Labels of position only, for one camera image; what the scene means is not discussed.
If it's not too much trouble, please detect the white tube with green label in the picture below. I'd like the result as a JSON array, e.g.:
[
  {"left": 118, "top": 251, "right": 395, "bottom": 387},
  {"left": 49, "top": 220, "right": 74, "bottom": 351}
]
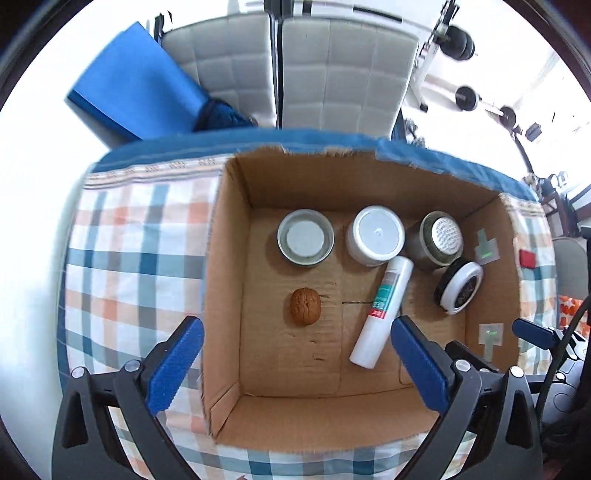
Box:
[{"left": 349, "top": 255, "right": 414, "bottom": 369}]

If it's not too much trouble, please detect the cardboard box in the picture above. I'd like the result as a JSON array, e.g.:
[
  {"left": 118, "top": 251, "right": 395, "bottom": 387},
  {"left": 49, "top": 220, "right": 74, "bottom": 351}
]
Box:
[{"left": 202, "top": 147, "right": 522, "bottom": 446}]

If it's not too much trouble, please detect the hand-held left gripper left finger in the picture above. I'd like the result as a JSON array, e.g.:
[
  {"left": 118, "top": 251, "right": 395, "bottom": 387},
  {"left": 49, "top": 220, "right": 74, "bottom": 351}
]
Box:
[{"left": 52, "top": 316, "right": 205, "bottom": 480}]

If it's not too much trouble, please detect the black jar with white rim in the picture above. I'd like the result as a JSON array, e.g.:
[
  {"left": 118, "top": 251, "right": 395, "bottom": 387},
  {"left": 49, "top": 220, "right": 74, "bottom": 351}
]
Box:
[{"left": 435, "top": 257, "right": 485, "bottom": 315}]

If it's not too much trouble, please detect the brown walnut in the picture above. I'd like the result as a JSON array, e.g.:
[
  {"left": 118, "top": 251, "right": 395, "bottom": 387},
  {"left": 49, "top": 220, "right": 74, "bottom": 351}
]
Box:
[{"left": 290, "top": 287, "right": 322, "bottom": 326}]

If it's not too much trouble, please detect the white weight rack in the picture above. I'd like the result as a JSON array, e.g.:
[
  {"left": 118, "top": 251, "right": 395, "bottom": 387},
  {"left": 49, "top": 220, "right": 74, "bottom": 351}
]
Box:
[{"left": 409, "top": 0, "right": 455, "bottom": 112}]

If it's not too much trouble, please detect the grey chair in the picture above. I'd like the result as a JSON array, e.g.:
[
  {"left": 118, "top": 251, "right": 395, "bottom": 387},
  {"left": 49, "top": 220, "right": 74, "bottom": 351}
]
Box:
[{"left": 553, "top": 237, "right": 591, "bottom": 296}]

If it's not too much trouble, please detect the checked tablecloth with blue border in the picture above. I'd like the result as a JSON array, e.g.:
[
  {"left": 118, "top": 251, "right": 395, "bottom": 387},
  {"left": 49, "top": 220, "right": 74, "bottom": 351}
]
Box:
[{"left": 60, "top": 129, "right": 561, "bottom": 480}]

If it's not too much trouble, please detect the blue foam mat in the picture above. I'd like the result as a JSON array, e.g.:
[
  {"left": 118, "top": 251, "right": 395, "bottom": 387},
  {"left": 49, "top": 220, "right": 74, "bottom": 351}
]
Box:
[{"left": 67, "top": 22, "right": 211, "bottom": 141}]

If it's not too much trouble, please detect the dark jar with patterned lid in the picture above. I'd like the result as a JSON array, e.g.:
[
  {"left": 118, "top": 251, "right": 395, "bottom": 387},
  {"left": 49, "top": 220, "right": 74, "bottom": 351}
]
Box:
[{"left": 406, "top": 211, "right": 464, "bottom": 271}]

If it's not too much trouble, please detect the dark wooden chair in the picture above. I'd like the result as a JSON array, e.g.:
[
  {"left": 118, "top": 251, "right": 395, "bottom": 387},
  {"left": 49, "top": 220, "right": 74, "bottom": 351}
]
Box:
[{"left": 524, "top": 173, "right": 591, "bottom": 232}]

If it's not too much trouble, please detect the dark blue bag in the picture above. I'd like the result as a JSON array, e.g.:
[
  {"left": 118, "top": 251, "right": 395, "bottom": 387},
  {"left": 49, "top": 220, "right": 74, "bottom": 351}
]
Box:
[{"left": 193, "top": 95, "right": 259, "bottom": 132}]

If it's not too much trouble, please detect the white padded chair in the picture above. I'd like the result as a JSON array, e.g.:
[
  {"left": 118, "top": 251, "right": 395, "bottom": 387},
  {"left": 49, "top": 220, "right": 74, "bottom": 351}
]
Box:
[
  {"left": 161, "top": 13, "right": 278, "bottom": 127},
  {"left": 279, "top": 18, "right": 421, "bottom": 139}
]

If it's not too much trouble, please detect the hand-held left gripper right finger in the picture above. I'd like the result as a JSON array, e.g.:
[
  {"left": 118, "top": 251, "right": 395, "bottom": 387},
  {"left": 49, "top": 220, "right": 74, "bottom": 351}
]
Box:
[{"left": 390, "top": 315, "right": 543, "bottom": 480}]

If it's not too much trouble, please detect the short barbell with black plates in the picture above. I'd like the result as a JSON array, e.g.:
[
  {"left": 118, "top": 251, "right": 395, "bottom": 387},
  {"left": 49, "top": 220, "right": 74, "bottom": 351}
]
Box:
[{"left": 455, "top": 85, "right": 518, "bottom": 127}]

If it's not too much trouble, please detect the white plastic jar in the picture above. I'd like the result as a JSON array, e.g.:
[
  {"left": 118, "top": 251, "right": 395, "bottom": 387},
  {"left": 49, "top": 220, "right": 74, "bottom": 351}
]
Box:
[{"left": 346, "top": 205, "right": 406, "bottom": 267}]

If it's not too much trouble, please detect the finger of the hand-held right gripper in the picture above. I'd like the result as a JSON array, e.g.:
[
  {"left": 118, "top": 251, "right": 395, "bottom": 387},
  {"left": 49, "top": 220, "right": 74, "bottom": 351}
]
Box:
[{"left": 512, "top": 318, "right": 573, "bottom": 352}]

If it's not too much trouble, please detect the black cable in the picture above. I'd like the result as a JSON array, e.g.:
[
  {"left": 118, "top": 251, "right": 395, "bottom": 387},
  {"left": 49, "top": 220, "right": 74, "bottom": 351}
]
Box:
[{"left": 538, "top": 299, "right": 591, "bottom": 416}]

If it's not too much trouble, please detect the long barbell with black plates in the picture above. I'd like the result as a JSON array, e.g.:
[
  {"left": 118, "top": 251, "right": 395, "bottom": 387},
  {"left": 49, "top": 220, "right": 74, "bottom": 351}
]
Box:
[{"left": 351, "top": 4, "right": 476, "bottom": 62}]

